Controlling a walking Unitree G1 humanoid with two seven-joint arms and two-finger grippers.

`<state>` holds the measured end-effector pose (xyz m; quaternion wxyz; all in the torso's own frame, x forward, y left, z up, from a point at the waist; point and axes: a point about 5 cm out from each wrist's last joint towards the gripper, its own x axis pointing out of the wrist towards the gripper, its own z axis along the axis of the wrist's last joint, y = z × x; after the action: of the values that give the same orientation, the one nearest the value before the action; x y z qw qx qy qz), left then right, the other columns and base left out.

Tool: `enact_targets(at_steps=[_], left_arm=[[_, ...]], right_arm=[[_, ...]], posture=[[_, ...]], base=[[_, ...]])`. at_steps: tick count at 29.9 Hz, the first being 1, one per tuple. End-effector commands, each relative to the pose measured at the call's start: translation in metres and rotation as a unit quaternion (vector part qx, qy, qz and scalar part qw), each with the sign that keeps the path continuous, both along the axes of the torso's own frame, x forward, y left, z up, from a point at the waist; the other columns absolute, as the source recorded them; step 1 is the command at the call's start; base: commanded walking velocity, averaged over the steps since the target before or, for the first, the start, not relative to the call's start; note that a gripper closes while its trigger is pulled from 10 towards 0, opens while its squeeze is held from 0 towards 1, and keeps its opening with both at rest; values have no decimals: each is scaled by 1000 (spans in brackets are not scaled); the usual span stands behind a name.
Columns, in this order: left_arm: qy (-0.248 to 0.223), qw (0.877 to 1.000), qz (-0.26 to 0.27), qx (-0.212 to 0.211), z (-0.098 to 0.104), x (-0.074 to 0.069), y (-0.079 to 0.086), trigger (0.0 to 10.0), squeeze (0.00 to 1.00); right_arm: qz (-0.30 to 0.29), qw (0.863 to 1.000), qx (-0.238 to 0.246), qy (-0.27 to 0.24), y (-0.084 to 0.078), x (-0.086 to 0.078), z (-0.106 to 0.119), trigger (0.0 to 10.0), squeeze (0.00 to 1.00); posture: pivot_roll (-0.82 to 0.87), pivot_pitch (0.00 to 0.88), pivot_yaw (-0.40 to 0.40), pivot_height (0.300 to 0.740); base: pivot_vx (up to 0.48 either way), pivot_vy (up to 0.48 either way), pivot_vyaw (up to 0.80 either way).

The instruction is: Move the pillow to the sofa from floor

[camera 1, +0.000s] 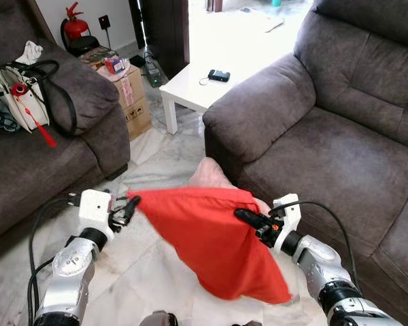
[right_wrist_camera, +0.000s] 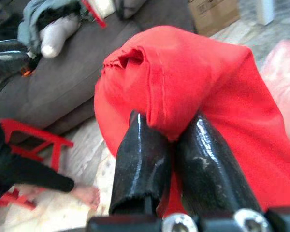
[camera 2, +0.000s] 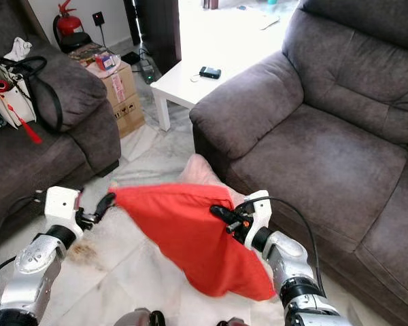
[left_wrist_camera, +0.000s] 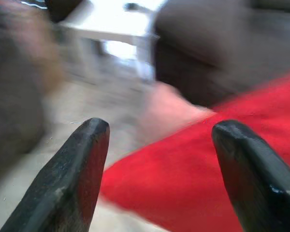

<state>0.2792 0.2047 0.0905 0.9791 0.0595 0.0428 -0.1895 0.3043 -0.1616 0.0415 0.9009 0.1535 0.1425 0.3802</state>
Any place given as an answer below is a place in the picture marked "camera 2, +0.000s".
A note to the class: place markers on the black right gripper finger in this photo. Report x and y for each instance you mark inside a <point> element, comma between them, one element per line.
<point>223,213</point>

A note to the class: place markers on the red pillow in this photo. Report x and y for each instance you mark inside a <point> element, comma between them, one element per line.
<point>190,238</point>

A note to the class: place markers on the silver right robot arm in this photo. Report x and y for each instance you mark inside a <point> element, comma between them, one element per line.
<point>292,265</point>

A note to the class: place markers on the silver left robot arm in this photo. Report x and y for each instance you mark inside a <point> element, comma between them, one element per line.
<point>34,268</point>

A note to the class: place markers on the pink pillow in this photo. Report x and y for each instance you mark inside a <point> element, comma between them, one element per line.
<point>197,171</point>

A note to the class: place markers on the brown fabric sofa with bag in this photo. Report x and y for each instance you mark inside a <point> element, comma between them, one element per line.
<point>27,163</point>

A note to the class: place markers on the dark brown fabric sofa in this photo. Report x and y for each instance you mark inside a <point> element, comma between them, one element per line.
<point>319,156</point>

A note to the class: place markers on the robot right leg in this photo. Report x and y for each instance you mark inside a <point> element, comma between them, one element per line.
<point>232,322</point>

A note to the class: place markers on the robot leg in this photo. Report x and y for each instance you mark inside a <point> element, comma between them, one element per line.
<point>139,318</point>
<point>232,322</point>

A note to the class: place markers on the red tassel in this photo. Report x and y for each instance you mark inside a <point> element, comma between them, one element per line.
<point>30,130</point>

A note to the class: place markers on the brown cardboard box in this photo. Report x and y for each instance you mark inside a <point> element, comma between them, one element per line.
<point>126,98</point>

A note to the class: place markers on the robot left leg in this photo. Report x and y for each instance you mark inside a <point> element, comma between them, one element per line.
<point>139,318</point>

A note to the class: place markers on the white side table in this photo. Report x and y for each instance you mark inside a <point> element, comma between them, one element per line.
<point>180,83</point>

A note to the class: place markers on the small black device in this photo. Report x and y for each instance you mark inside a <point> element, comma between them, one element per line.
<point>209,72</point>

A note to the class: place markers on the white crumpled cloth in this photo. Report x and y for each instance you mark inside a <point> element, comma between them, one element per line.
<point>19,49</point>

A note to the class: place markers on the red fire extinguisher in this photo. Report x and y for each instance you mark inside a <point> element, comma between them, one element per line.
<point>68,24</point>

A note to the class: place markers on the dark wooden panel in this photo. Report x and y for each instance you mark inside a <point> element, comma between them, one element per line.
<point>160,27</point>

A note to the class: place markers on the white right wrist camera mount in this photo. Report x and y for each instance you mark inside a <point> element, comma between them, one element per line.
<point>258,207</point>

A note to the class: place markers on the black wall socket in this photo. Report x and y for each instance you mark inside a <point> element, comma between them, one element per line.
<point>98,18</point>

